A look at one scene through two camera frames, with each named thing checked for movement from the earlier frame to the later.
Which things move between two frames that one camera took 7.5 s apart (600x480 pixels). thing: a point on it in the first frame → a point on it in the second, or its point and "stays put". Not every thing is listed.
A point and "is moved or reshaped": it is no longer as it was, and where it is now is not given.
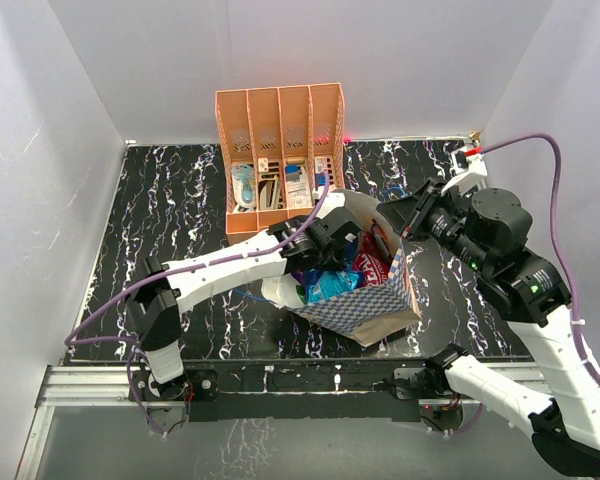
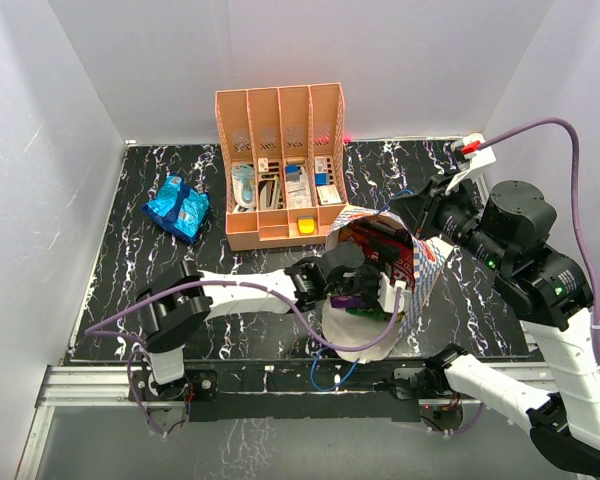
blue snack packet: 323,283 is moved or reshaped
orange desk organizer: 282,147 stays put
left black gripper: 336,262 → 372,295
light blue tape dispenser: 244,184 stays put
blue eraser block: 292,173 stays put
